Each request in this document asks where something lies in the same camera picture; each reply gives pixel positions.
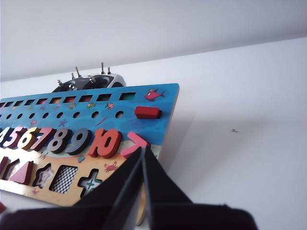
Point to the slate number nine piece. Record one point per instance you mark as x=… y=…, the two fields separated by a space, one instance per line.
x=74 y=148

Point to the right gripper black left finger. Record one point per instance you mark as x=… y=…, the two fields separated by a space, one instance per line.
x=120 y=182

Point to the red minus sign piece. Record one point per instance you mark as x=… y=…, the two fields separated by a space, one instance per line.
x=147 y=113

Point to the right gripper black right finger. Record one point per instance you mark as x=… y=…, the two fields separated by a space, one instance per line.
x=163 y=187

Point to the small grey screw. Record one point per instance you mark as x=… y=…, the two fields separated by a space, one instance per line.
x=234 y=130

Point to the red number seven piece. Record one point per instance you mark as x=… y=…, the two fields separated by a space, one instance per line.
x=43 y=136

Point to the brown number eight piece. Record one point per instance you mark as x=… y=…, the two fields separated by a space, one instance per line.
x=51 y=146

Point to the pink number five piece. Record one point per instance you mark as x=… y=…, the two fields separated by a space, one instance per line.
x=13 y=139

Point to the dark green number four piece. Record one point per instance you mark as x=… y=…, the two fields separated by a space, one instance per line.
x=3 y=137

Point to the red triangle block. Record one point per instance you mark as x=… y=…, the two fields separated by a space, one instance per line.
x=24 y=176

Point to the black silver radio remote controller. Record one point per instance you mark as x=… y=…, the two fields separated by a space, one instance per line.
x=105 y=81

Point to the pink greater-than sign piece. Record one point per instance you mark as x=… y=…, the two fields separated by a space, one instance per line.
x=134 y=139

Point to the colourful wooden puzzle board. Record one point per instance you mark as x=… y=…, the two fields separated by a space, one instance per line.
x=148 y=127

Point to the yellow number six piece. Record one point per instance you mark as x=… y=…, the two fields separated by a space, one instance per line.
x=26 y=141

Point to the orange number ten piece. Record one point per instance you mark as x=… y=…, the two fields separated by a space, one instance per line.
x=114 y=143

